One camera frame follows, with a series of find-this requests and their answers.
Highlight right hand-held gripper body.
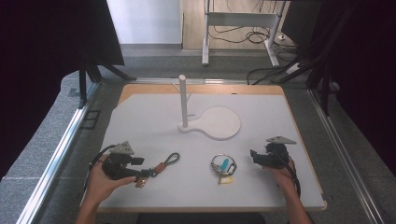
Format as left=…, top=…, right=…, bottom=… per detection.
left=258, top=135, right=298, bottom=170

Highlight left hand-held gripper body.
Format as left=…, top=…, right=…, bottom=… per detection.
left=102, top=141, right=143, bottom=181

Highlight metal key ring with blue tag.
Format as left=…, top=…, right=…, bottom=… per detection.
left=210, top=153, right=238, bottom=186

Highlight white key holder stand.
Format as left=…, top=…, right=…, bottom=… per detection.
left=177, top=74, right=242, bottom=142

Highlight person's right hand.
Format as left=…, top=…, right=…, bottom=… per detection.
left=263, top=158, right=297, bottom=190

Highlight person's left hand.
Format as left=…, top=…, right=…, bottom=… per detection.
left=88, top=154, right=138, bottom=203

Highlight white table mat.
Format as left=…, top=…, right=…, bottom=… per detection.
left=97, top=92, right=327, bottom=210

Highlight black stand legs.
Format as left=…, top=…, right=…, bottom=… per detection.
left=78, top=63, right=137, bottom=109
left=270, top=60, right=332, bottom=117

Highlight white power strip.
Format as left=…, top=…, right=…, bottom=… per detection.
left=286, top=63, right=304, bottom=76

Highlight black curtain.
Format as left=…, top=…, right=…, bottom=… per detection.
left=0, top=0, right=125, bottom=180
left=311, top=0, right=396, bottom=176

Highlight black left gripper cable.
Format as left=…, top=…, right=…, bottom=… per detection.
left=83, top=144, right=117, bottom=200

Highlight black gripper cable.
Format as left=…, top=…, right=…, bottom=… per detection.
left=83, top=144, right=117, bottom=200
left=278, top=151, right=302, bottom=199

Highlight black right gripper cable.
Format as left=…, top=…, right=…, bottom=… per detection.
left=278, top=151, right=302, bottom=199

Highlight aluminium rail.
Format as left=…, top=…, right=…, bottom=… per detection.
left=306, top=88, right=388, bottom=224
left=16, top=82, right=101, bottom=224

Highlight black floor cable bundle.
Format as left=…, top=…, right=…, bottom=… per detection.
left=207, top=24, right=300, bottom=54

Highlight white metal desk frame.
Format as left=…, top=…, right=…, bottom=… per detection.
left=201, top=0, right=286, bottom=68

